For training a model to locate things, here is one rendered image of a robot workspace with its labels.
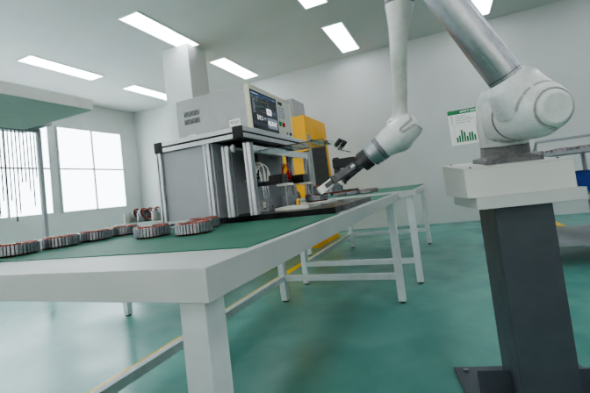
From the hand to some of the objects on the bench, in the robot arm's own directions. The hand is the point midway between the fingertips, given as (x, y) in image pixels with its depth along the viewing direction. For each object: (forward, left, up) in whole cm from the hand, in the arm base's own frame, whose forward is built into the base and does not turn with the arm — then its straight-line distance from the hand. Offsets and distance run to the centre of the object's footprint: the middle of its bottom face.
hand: (327, 188), depth 139 cm
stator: (+36, +41, -6) cm, 55 cm away
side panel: (+57, +5, -9) cm, 58 cm away
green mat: (+46, +40, -6) cm, 61 cm away
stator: (+53, +37, -6) cm, 65 cm away
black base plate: (+14, -20, -11) cm, 26 cm away
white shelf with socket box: (+85, +59, -5) cm, 104 cm away
